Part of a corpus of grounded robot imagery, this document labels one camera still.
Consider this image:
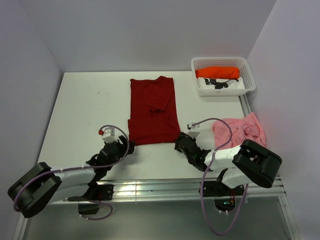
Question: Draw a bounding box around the dark red t shirt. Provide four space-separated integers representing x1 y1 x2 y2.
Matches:
127 76 181 146

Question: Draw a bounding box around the aluminium rail frame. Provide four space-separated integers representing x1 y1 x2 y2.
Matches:
12 94 301 240

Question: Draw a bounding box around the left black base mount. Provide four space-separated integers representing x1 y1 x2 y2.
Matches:
67 184 114 221

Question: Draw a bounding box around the rolled orange t shirt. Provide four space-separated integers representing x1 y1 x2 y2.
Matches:
195 66 240 79

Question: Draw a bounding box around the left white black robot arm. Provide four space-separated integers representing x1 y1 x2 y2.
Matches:
7 135 136 218

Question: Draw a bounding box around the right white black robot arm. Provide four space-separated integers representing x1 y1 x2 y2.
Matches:
174 132 283 195

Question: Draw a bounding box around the white plastic basket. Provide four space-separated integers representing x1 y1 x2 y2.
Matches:
191 57 256 97

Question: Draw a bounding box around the pink t shirt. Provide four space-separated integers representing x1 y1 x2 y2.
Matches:
212 112 267 150

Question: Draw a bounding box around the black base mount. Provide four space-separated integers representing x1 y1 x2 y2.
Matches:
67 184 114 221
198 168 245 214

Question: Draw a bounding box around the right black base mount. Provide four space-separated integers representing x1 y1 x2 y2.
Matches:
198 168 245 214

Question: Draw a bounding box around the white black printed t shirt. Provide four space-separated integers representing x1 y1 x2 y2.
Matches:
197 77 245 90

